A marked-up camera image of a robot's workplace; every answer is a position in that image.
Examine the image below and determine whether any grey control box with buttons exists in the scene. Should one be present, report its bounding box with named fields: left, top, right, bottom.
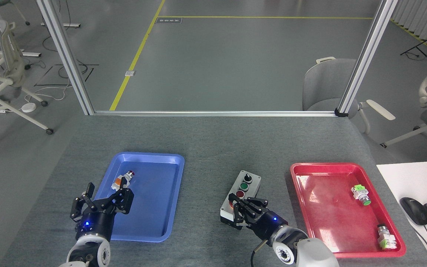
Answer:
left=220, top=170, right=262, bottom=231

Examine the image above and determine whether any white side desk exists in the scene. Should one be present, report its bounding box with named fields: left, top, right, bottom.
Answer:
left=376, top=160, right=427, bottom=267

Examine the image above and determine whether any silver aluminium rail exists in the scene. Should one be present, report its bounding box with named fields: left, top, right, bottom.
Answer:
left=93, top=110, right=338, bottom=117

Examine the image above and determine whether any white ribbed curtain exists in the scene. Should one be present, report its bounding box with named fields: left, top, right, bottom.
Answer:
left=389, top=0, right=427, bottom=42

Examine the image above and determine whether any grey fabric chair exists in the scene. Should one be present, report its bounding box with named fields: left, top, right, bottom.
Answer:
left=302, top=56, right=396, bottom=135

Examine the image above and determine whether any white floor cable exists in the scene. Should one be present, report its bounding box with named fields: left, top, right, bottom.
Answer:
left=24, top=85, right=74, bottom=103

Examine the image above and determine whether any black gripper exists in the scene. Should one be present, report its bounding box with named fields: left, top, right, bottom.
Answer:
left=228, top=193, right=289, bottom=242
left=69, top=177, right=135, bottom=242

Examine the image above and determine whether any blue plastic tray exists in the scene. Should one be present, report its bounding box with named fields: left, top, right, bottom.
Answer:
left=81, top=151, right=185, bottom=243

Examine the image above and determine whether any black floor cable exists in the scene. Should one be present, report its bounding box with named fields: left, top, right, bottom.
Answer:
left=42, top=35, right=100, bottom=86

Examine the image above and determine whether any white desk foot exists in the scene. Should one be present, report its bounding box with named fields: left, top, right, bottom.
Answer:
left=40, top=0, right=81, bottom=28

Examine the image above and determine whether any red plastic tray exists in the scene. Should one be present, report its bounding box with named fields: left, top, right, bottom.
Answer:
left=290, top=162, right=407, bottom=259

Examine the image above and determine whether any red push button switch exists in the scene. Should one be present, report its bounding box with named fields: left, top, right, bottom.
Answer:
left=110, top=171, right=136, bottom=192

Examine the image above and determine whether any white mesh office chair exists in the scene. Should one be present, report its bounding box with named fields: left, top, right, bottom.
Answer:
left=0, top=20, right=55, bottom=154

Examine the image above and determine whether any silver aluminium post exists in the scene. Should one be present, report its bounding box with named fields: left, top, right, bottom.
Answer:
left=335, top=0, right=399, bottom=118
left=36, top=0, right=95, bottom=115

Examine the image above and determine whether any green push button switch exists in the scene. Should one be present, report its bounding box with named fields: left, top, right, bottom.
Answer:
left=351, top=184, right=372, bottom=207

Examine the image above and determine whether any black computer mouse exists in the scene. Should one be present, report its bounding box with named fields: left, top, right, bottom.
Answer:
left=400, top=197, right=427, bottom=226

